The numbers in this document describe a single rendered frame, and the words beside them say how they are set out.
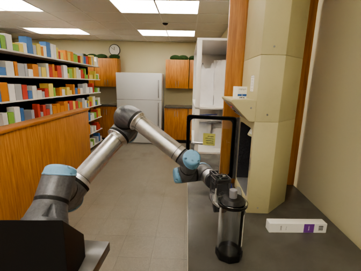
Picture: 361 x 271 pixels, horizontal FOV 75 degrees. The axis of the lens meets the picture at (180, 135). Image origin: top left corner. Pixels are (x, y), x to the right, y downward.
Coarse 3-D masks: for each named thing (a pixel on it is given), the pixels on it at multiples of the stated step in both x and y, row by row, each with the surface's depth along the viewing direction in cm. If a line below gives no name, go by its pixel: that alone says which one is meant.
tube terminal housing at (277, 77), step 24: (264, 72) 106; (288, 72) 108; (264, 96) 108; (288, 96) 113; (240, 120) 140; (264, 120) 110; (288, 120) 118; (264, 144) 113; (288, 144) 123; (264, 168) 115; (288, 168) 129; (264, 192) 118
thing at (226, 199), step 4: (232, 188) 86; (232, 192) 84; (236, 192) 84; (224, 196) 86; (228, 196) 86; (232, 196) 84; (236, 196) 85; (240, 196) 86; (220, 200) 86; (224, 200) 84; (228, 200) 83; (232, 200) 83; (236, 200) 84; (240, 200) 84; (244, 200) 85; (228, 204) 82; (232, 204) 82; (236, 204) 82; (240, 204) 82; (244, 204) 83
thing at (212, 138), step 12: (192, 120) 147; (204, 120) 145; (216, 120) 144; (228, 120) 142; (192, 132) 149; (204, 132) 147; (216, 132) 145; (228, 132) 144; (204, 144) 149; (216, 144) 147; (228, 144) 146; (204, 156) 150; (216, 156) 149; (228, 156) 147; (216, 168) 150; (228, 168) 149
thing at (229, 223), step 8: (232, 208) 81; (240, 208) 81; (224, 216) 84; (232, 216) 82; (240, 216) 83; (224, 224) 84; (232, 224) 83; (224, 232) 85; (232, 232) 84; (224, 240) 85; (232, 240) 84; (224, 248) 86; (232, 248) 85
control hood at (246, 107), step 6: (222, 96) 138; (228, 96) 137; (228, 102) 124; (234, 102) 109; (240, 102) 109; (246, 102) 109; (252, 102) 109; (240, 108) 109; (246, 108) 109; (252, 108) 109; (240, 114) 119; (246, 114) 110; (252, 114) 110; (252, 120) 110
